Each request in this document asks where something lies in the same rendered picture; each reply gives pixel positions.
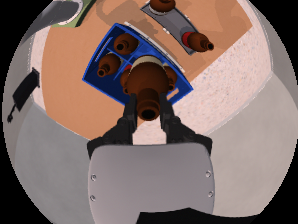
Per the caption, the brown glass bottle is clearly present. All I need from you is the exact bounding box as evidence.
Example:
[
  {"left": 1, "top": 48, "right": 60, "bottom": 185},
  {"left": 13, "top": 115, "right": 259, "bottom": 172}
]
[
  {"left": 126, "top": 54, "right": 170, "bottom": 121},
  {"left": 181, "top": 32, "right": 214, "bottom": 53},
  {"left": 149, "top": 0, "right": 176, "bottom": 16},
  {"left": 97, "top": 52, "right": 124, "bottom": 77},
  {"left": 114, "top": 33, "right": 140, "bottom": 55},
  {"left": 163, "top": 63, "right": 177, "bottom": 91},
  {"left": 120, "top": 64, "right": 132, "bottom": 94}
]

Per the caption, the blue plastic bottle crate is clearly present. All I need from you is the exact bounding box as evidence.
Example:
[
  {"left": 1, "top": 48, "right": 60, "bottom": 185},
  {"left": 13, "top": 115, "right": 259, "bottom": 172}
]
[{"left": 82, "top": 23, "right": 194, "bottom": 106}]

